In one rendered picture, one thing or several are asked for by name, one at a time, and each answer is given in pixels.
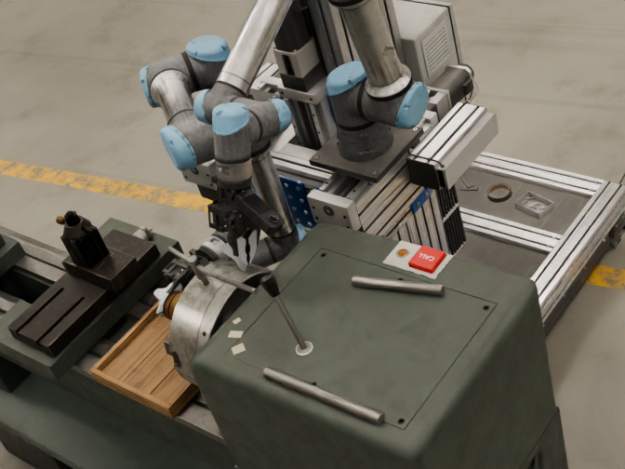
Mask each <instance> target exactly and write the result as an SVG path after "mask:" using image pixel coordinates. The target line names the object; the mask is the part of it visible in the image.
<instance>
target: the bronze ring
mask: <svg viewBox="0 0 625 469"><path fill-rule="evenodd" d="M182 292H183V291H178V290H175V291H172V292H171V293H169V294H168V295H167V297H166V299H165V301H164V306H163V311H164V315H165V317H166V318H167V319H169V320H172V316H173V313H174V310H175V308H176V305H177V303H178V300H179V298H180V295H181V294H182Z"/></svg>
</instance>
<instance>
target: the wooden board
mask: <svg viewBox="0 0 625 469"><path fill-rule="evenodd" d="M159 302H160V301H158V302H157V303H156V304H155V305H154V306H153V307H152V308H151V309H150V310H149V311H148V312H147V313H146V314H145V315H144V316H143V317H142V318H141V319H140V320H139V321H138V322H137V323H136V324H135V325H134V326H133V327H132V328H131V329H130V330H129V331H128V332H127V333H126V334H125V335H124V336H123V337H122V338H121V339H120V340H119V341H118V342H117V343H116V344H115V345H114V346H113V347H112V348H111V349H110V350H109V351H108V352H107V353H106V354H105V355H104V356H103V357H102V358H101V359H100V360H99V361H98V362H97V363H96V364H95V365H94V366H93V367H92V368H91V369H90V370H89V372H90V373H91V375H92V377H93V379H94V380H95V381H96V382H99V383H101V384H103V385H106V386H108V387H110V388H112V389H114V390H115V391H117V392H119V393H121V394H123V395H126V396H128V397H130V398H132V399H134V400H136V401H138V402H140V403H141V404H143V405H145V406H147V407H149V408H151V409H154V410H156V411H158V412H160V413H162V414H164V415H166V416H167V417H169V418H171V419H174V418H175V417H176V416H177V415H178V414H179V413H180V412H181V410H182V409H183V408H184V407H185V406H186V405H187V404H188V403H189V402H190V400H191V399H192V398H193V397H194V396H195V395H196V394H197V393H198V391H199V390H200V389H199V387H198V385H196V384H193V383H191V382H188V381H186V380H185V379H183V378H182V377H181V376H180V375H179V374H178V372H177V371H176V369H175V367H174V365H173V363H174V359H173V356H172V355H168V354H167V353H166V348H165V345H164V342H163V340H165V339H166V338H167V337H169V330H170V324H171V320H169V319H167V318H166V317H165V316H164V315H157V313H156V311H157V308H158V305H159Z"/></svg>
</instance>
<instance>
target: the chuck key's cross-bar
mask: <svg viewBox="0 0 625 469"><path fill-rule="evenodd" d="M167 250H168V251H170V252H171V253H173V254H174V255H176V256H178V257H179V258H181V259H182V260H184V261H186V262H188V259H189V257H187V256H186V255H184V254H183V253H181V252H179V251H178V250H176V249H175V248H173V247H171V246H169V247H168V248H167ZM188 263H189V262H188ZM196 269H198V270H200V271H201V272H203V273H204V274H206V275H209V276H211V277H214V278H216V279H218V280H220V281H223V282H225V283H228V284H230V285H232V286H235V287H237V288H240V289H243V290H245V291H248V292H250V293H253V294H257V293H258V290H257V289H256V288H252V287H250V286H248V285H245V284H243V283H240V282H238V281H235V280H233V279H231V278H229V277H226V276H224V275H220V274H217V273H215V272H212V271H210V270H208V269H207V268H206V267H204V266H202V265H201V264H197V266H196Z"/></svg>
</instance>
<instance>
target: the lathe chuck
mask: <svg viewBox="0 0 625 469"><path fill-rule="evenodd" d="M206 268H207V269H208V270H210V271H212V272H215V273H217V274H220V275H224V276H226V277H229V278H232V277H233V276H235V275H237V274H238V273H240V272H242V270H241V269H240V268H239V267H238V265H237V263H236V262H235V260H233V261H226V259H219V260H216V261H213V262H211V263H210V264H208V265H207V266H206ZM206 278H211V279H212V280H213V283H212V285H211V286H210V287H209V288H206V289H201V288H200V287H199V285H200V283H201V280H199V279H198V278H197V276H196V275H195V276H194V277H193V279H192V280H191V281H190V282H189V284H188V285H187V287H186V288H185V289H184V290H183V292H182V294H181V295H180V298H179V300H178V303H177V305H176V308H175V310H174V313H173V316H172V320H171V324H170V330H169V352H172V353H173V352H174V351H175V352H177V355H178V356H179V359H180V364H181V367H179V364H177V363H173V365H174V367H175V369H176V371H177V372H178V374H179V375H180V376H181V377H182V378H183V379H185V380H186V381H188V382H191V383H193V384H196V385H197V383H196V381H195V378H194V376H193V374H192V371H191V362H192V359H193V357H194V356H195V354H196V347H197V340H198V334H199V330H200V327H201V324H202V321H203V318H204V316H205V313H206V310H207V308H208V306H209V304H210V303H211V302H212V300H213V299H214V297H215V296H216V294H217V293H218V291H219V290H220V289H221V288H222V287H223V285H224V284H225V282H223V281H220V280H218V279H216V278H214V277H211V276H209V275H206Z"/></svg>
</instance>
